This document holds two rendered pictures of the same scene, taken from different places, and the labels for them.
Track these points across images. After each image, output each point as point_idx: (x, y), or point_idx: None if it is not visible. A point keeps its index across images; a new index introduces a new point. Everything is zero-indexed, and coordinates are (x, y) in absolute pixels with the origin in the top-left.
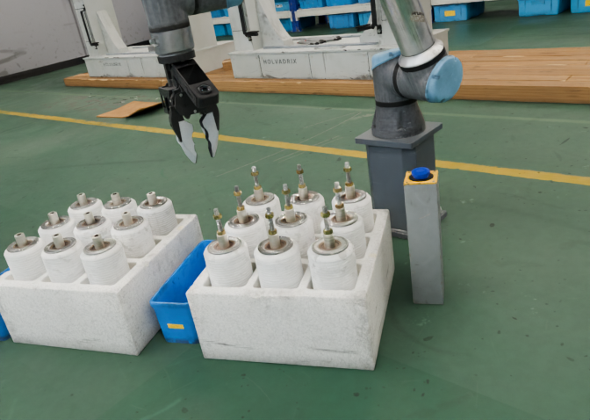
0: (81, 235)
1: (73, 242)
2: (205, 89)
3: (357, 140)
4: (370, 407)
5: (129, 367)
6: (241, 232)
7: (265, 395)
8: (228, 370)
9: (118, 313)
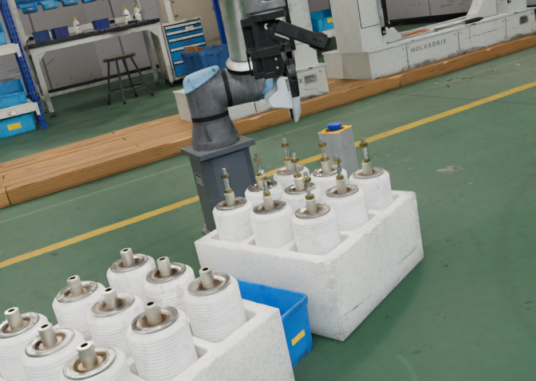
0: (131, 316)
1: (167, 306)
2: (323, 33)
3: (203, 156)
4: (462, 261)
5: None
6: (288, 210)
7: (423, 305)
8: (373, 325)
9: (281, 340)
